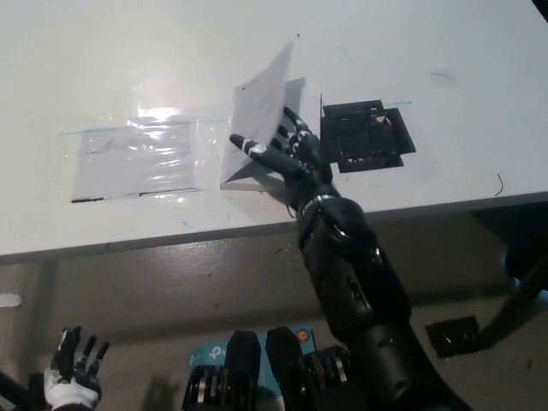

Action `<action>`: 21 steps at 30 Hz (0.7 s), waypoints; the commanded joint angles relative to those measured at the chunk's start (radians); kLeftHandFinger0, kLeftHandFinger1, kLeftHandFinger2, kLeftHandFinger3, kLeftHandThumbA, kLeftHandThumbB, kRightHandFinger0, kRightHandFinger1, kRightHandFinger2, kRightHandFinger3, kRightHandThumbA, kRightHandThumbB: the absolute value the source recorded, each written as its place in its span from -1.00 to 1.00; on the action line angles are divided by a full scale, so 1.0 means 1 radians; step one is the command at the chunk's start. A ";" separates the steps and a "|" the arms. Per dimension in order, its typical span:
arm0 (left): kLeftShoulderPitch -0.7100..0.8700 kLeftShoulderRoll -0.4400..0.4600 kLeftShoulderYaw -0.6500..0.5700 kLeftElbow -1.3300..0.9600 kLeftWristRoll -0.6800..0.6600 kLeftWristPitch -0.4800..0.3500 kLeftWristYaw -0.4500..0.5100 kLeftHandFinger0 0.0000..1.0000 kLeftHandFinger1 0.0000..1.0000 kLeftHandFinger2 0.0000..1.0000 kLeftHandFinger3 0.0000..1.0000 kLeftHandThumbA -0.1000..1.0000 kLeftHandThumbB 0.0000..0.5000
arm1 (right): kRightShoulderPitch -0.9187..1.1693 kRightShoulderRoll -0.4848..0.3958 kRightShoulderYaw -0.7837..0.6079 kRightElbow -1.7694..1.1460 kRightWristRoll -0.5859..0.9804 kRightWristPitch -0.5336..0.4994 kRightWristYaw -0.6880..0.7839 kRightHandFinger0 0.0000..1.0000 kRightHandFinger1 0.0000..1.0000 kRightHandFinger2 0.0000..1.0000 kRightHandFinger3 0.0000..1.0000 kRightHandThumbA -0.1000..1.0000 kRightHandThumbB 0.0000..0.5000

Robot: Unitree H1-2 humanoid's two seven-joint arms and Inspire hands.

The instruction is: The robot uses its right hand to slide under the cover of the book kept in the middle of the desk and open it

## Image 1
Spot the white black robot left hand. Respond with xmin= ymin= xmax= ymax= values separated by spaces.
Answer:
xmin=42 ymin=325 xmax=110 ymax=408

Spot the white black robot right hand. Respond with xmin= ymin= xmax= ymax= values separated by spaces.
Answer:
xmin=229 ymin=105 xmax=340 ymax=211

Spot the white robot manual book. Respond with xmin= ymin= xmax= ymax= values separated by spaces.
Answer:
xmin=218 ymin=40 xmax=323 ymax=192

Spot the black slanted desk leg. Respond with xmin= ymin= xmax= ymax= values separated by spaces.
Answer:
xmin=478 ymin=285 xmax=548 ymax=343

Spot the clear plastic zip bag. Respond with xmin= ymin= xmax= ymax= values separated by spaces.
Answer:
xmin=69 ymin=114 xmax=224 ymax=205

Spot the black floor outlet plate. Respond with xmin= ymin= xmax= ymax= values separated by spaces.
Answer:
xmin=424 ymin=315 xmax=484 ymax=359

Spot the black desk cable box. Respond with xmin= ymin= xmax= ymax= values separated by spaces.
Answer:
xmin=320 ymin=98 xmax=418 ymax=175

